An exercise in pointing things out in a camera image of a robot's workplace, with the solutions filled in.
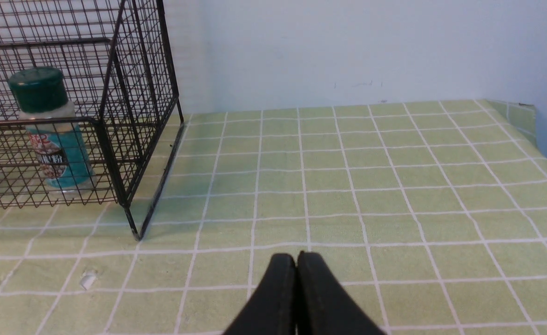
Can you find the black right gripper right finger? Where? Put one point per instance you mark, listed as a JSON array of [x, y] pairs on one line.
[[323, 305]]

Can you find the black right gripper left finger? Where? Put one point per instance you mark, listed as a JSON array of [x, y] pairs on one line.
[[270, 309]]

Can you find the small shaker bottle green cap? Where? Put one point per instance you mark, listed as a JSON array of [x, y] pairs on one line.
[[59, 147]]

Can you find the green checkered tablecloth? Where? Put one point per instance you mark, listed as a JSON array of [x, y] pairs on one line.
[[433, 215]]

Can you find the black wire mesh shelf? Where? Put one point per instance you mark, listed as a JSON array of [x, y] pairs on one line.
[[89, 104]]

